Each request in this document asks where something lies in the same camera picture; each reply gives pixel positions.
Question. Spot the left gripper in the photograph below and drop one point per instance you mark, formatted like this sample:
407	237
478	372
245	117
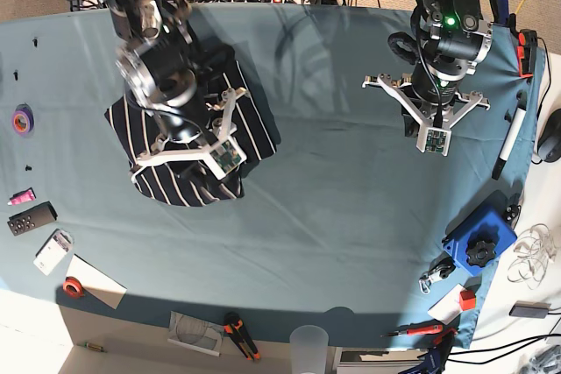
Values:
419	114

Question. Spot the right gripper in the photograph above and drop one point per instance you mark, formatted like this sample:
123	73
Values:
221	156

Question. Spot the navy white striped t-shirt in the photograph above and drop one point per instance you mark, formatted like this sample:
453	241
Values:
195	186

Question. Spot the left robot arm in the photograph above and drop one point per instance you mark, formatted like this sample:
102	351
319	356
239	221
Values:
447	41

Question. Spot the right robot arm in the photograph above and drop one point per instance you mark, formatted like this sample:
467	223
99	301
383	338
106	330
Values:
163	67

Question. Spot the black white marker pen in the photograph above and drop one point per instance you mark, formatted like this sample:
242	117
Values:
513	132

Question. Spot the blue box with black knob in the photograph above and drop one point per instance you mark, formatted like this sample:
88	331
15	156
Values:
479	240

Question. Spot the black computer mouse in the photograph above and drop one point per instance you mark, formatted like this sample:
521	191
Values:
549	143

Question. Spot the orange black clamp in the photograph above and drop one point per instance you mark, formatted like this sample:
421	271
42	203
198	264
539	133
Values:
526	52

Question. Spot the metal carabiner clip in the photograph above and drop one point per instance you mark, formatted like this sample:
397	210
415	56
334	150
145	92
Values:
436	274

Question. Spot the small red cube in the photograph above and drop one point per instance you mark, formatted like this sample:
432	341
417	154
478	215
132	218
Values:
467	300

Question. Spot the white card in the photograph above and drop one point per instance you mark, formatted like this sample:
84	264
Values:
448	308

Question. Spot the clear plastic bag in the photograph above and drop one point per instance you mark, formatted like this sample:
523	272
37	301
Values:
195	334

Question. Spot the white paper sheet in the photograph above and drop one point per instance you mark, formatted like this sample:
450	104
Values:
95	282

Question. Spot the red orange screwdriver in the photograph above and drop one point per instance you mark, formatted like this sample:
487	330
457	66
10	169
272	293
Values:
431	329

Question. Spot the grey small box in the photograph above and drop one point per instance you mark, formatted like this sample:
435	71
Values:
529	310

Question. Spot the pink tube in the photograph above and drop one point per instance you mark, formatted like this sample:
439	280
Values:
22	197

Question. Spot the red tape roll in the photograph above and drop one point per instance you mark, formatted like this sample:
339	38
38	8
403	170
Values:
73	288

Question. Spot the purple tape roll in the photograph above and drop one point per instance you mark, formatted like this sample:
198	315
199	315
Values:
22	120

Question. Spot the black remote control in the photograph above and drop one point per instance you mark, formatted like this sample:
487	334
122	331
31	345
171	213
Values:
33	218

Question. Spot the translucent plastic cup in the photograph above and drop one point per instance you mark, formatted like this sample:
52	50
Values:
308	350

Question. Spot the blue black scissors handle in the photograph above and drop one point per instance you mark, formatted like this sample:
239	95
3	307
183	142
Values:
434	360

